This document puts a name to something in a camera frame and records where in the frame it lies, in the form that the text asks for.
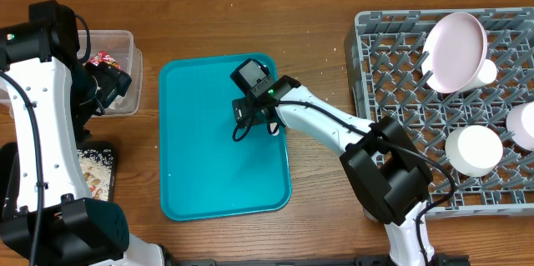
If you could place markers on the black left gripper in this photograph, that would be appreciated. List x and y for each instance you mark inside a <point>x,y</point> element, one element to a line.
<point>117,82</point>

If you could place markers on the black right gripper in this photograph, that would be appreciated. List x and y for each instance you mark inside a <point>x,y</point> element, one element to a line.
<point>243,112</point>

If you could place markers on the red snack wrapper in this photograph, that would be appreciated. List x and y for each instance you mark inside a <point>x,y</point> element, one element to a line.
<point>102,59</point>

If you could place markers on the white plastic fork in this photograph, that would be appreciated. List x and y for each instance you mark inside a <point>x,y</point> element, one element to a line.
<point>273,129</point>

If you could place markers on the large white plate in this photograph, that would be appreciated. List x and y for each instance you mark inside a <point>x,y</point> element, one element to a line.
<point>456,49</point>

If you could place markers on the green-white bowl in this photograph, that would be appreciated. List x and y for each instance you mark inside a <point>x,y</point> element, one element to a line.
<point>473,150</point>

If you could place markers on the white paper cup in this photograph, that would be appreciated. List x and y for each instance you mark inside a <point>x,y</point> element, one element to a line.
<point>487,74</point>

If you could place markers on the pink bowl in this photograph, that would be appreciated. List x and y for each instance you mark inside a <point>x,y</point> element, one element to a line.
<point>519,121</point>

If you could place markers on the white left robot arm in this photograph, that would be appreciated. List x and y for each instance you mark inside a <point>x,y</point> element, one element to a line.
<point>49,215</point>

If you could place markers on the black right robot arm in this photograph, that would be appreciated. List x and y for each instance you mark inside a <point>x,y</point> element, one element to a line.
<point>388,176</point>

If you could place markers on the black waste tray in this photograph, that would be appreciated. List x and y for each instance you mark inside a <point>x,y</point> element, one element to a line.
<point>9,150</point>

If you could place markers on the grey dishwasher rack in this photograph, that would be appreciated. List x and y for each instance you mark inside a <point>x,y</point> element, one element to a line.
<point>384,53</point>

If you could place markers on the clear plastic bin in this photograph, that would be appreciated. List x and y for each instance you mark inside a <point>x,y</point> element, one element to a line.
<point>119,44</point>

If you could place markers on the teal plastic tray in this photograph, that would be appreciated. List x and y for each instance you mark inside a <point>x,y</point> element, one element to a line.
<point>204,173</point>

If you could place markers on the rice and peanuts pile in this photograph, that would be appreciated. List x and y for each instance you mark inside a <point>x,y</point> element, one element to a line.
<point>97,169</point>

